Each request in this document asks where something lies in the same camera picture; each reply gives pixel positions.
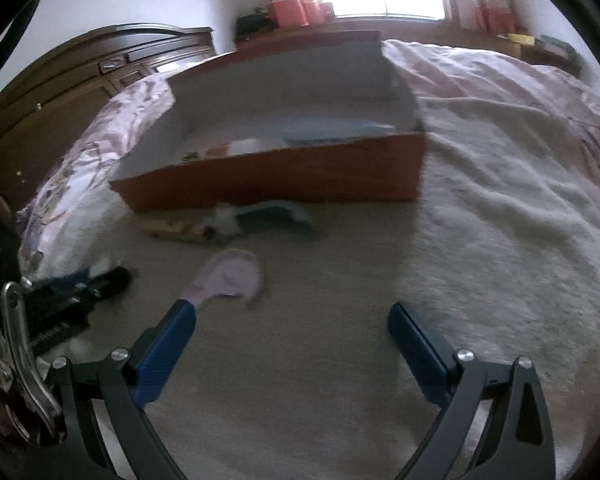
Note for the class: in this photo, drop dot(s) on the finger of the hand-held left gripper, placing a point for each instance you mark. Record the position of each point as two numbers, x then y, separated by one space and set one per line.
80 287
60 327

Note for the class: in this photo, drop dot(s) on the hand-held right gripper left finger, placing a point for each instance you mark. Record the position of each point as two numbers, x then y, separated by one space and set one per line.
167 345

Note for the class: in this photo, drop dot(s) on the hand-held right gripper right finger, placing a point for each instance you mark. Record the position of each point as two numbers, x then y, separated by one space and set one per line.
420 355

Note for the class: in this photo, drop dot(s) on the small white cube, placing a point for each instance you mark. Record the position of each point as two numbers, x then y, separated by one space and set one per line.
245 146

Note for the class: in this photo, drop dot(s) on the orange cardboard box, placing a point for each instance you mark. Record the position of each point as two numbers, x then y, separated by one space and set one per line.
305 175

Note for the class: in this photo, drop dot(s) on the silver metal spring clip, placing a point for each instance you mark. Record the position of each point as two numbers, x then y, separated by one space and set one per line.
22 355

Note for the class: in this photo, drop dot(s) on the pale lavender cloth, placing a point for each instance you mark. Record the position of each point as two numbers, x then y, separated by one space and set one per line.
230 275

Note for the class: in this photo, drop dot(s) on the small wooden piece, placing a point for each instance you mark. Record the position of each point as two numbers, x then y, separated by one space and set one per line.
172 230

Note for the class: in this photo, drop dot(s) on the white fluffy blanket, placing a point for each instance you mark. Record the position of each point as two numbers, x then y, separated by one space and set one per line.
480 260

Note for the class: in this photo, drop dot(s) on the floral pink quilt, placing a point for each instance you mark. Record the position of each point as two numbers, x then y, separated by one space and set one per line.
105 135

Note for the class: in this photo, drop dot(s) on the dark wooden headboard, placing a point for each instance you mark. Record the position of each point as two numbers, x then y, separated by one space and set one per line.
55 85

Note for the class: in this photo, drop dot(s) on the teal brush with white head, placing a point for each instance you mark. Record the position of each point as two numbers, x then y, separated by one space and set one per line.
275 215

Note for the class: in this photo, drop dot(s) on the small yellow item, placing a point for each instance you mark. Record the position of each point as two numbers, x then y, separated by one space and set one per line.
516 38

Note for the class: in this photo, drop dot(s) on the stack of books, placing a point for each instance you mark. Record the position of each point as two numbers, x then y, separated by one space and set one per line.
559 47

